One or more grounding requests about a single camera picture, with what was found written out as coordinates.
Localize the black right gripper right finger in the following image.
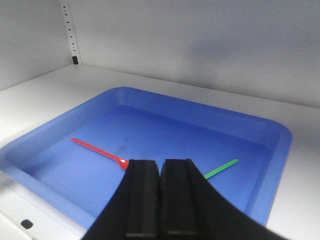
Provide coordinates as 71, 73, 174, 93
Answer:
160, 159, 283, 240

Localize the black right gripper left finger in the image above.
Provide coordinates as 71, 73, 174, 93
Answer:
83, 160, 160, 240

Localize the blue plastic tray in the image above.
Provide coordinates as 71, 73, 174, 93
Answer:
0, 87, 292, 228

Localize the black shelf support clip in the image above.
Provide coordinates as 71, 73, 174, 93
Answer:
72, 56, 79, 65

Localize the slotted cabinet shelf rail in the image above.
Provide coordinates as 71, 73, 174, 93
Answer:
59, 0, 83, 65

